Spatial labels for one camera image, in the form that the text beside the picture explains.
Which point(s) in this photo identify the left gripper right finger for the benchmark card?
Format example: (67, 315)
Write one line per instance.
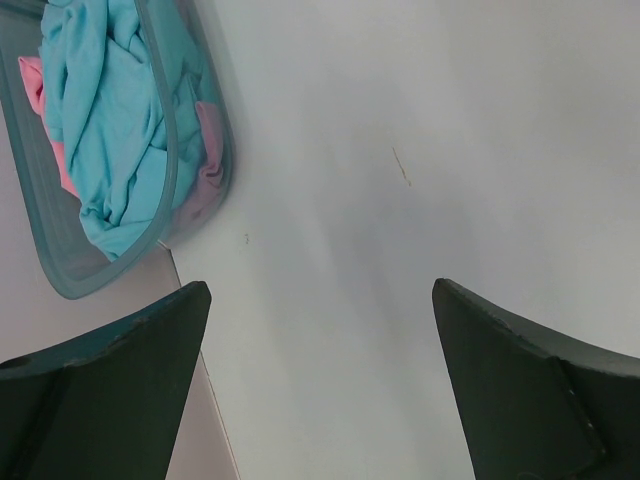
(535, 403)

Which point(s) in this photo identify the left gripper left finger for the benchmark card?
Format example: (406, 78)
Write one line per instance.
(106, 404)

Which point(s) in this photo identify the pink t shirt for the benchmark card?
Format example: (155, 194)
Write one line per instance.
(207, 189)

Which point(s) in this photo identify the light blue t shirt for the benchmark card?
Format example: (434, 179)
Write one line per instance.
(103, 104)

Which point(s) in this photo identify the teal plastic basket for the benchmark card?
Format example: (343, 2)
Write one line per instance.
(74, 266)

